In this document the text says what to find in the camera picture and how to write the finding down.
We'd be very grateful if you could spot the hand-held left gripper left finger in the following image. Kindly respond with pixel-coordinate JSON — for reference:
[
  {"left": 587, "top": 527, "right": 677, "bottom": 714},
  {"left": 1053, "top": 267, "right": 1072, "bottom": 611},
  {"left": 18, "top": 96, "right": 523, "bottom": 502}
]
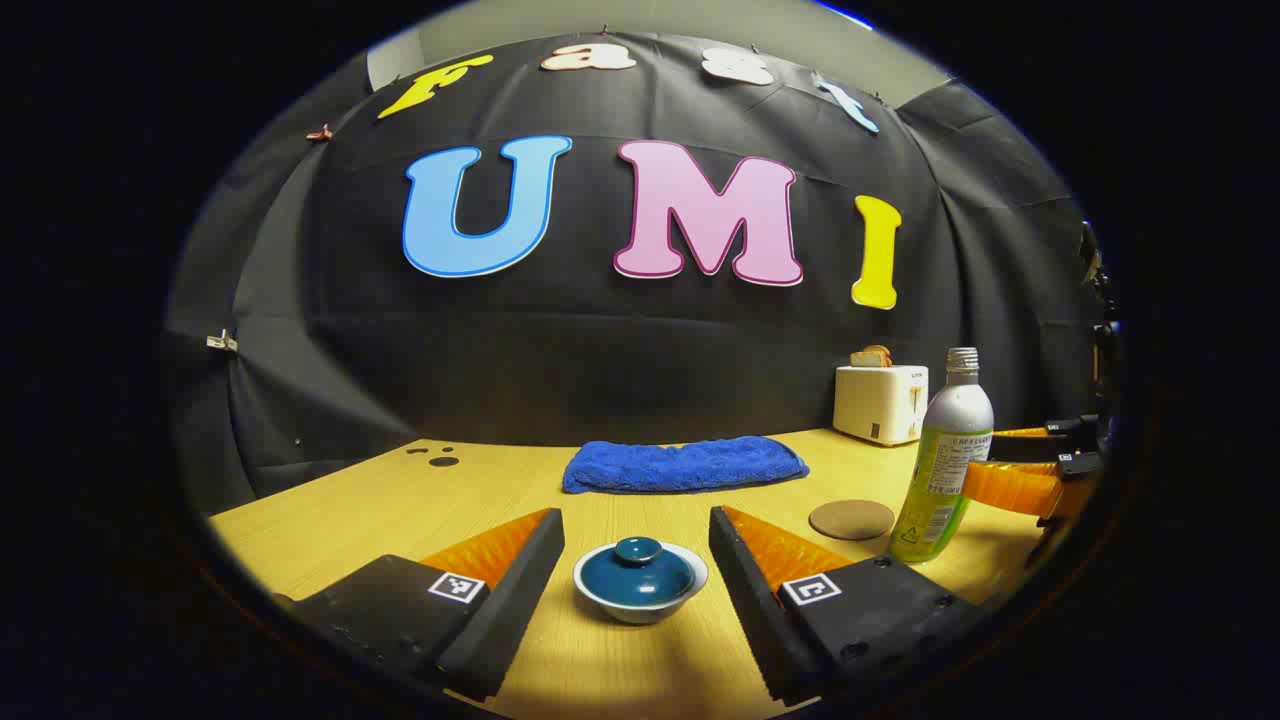
[{"left": 290, "top": 507, "right": 566, "bottom": 703}]

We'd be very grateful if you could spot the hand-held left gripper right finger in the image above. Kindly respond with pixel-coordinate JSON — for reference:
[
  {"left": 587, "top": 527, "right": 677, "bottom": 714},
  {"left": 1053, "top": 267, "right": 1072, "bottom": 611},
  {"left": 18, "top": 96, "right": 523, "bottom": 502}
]
[{"left": 708, "top": 505, "right": 986, "bottom": 706}]

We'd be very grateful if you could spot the silver green water bottle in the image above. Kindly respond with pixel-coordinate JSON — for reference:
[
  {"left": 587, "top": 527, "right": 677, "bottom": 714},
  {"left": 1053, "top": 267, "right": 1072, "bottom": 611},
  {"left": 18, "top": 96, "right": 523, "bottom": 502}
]
[{"left": 888, "top": 347, "right": 995, "bottom": 565}]

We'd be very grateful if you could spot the white ceramic teacup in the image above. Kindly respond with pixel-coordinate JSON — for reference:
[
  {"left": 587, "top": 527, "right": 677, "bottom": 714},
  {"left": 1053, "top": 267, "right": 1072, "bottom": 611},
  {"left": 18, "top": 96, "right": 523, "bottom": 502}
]
[{"left": 573, "top": 540, "right": 709, "bottom": 626}]

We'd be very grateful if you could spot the round brown coaster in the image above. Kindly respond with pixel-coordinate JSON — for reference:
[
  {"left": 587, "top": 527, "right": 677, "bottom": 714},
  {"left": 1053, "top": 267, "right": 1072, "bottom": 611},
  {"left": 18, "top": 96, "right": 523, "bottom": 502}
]
[{"left": 808, "top": 499, "right": 896, "bottom": 542}]

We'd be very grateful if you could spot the blue towel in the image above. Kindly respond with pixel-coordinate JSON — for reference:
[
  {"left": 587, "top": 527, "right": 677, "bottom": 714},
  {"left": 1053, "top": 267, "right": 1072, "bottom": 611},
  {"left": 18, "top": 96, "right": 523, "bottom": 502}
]
[{"left": 561, "top": 436, "right": 811, "bottom": 496}]

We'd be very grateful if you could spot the white toaster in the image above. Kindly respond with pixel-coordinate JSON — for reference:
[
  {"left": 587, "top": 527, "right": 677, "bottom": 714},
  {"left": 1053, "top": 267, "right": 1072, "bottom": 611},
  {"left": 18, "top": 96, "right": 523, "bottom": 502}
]
[{"left": 833, "top": 364, "right": 930, "bottom": 447}]

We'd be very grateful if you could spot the black backdrop cloth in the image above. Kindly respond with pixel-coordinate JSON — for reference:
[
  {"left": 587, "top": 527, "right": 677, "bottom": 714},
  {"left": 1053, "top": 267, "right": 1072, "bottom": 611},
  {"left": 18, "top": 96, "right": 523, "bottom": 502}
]
[{"left": 165, "top": 30, "right": 1111, "bottom": 516}]

